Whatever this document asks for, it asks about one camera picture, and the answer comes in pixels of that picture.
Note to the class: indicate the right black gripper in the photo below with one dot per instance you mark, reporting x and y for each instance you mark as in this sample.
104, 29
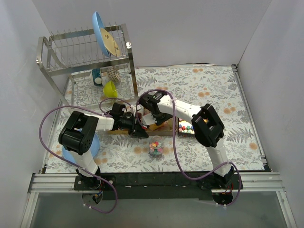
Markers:
159, 118

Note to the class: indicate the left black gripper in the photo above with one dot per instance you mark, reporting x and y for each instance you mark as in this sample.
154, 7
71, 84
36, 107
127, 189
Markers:
137, 127

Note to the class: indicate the tin of pastel gummies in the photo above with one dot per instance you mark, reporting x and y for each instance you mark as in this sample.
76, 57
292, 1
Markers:
166, 132

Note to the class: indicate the tin of lollipops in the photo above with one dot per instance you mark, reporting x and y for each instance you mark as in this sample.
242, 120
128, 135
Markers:
118, 131

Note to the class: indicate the tin of star candies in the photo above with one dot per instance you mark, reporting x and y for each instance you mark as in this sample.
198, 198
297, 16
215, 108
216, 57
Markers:
185, 129

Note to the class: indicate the yellow plastic scoop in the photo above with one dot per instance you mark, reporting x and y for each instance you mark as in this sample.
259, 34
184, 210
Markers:
155, 127

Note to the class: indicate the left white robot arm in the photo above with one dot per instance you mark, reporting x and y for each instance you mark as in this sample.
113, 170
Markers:
78, 133

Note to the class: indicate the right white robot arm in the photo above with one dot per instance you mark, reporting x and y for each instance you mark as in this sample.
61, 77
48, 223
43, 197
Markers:
208, 131

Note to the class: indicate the floral table mat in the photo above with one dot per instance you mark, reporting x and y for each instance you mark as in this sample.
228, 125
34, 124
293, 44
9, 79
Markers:
194, 85

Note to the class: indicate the clear glass jar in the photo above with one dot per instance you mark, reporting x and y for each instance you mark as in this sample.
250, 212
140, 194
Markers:
156, 146

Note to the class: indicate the green bowl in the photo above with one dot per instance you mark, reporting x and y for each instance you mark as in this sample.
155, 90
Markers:
109, 90

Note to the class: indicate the blue white mug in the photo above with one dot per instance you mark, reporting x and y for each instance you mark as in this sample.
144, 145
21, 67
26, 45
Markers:
96, 77

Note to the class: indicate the steel dish rack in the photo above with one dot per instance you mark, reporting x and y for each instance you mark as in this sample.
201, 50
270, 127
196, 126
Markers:
67, 59

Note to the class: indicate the blue plate on table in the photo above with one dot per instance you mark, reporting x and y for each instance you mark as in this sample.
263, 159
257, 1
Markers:
94, 150

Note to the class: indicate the cream floral plate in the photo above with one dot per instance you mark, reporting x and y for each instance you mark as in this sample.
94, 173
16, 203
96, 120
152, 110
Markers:
110, 43

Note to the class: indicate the blue plate in rack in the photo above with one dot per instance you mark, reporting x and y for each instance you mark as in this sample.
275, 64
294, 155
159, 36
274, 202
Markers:
97, 25

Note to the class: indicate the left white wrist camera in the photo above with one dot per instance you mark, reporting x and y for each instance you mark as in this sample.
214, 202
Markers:
136, 110

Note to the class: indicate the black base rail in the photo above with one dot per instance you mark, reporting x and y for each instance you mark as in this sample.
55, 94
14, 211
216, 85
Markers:
159, 185

